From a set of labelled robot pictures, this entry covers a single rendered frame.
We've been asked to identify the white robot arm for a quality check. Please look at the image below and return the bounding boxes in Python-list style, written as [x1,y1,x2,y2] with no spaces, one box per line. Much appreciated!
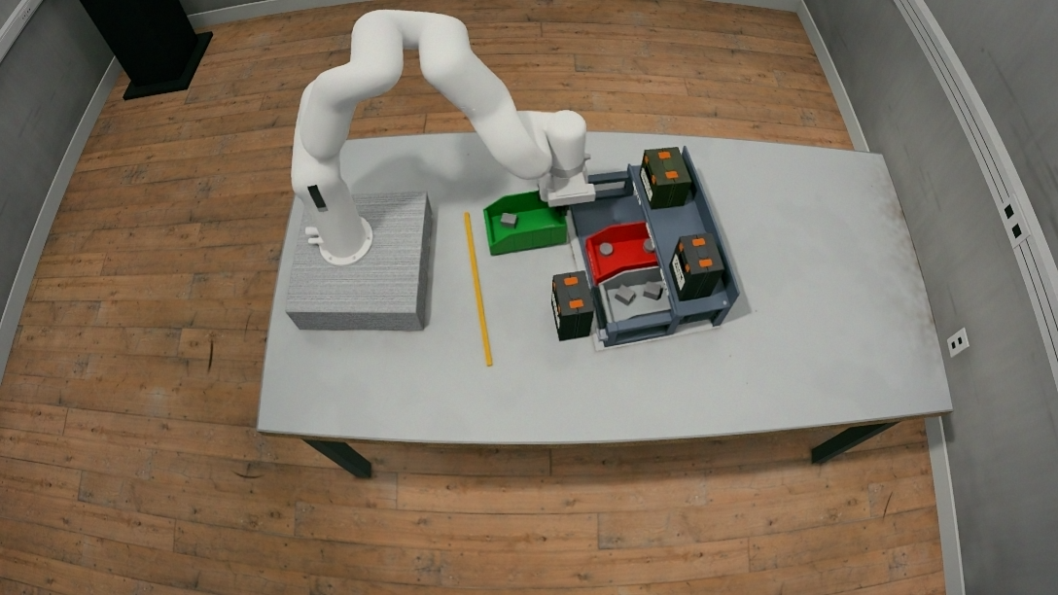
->
[292,10,595,266]

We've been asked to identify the red open bin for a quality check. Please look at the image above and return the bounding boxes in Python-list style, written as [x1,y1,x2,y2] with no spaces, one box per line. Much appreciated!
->
[585,222,658,286]

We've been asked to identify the green bin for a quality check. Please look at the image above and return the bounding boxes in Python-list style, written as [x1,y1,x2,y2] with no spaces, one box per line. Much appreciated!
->
[484,191,567,255]

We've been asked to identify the yellow long thin bar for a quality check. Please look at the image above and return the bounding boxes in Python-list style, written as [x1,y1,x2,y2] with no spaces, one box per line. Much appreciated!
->
[464,212,492,367]

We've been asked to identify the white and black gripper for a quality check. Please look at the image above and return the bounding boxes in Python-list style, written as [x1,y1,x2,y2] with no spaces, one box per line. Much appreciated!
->
[537,162,588,217]

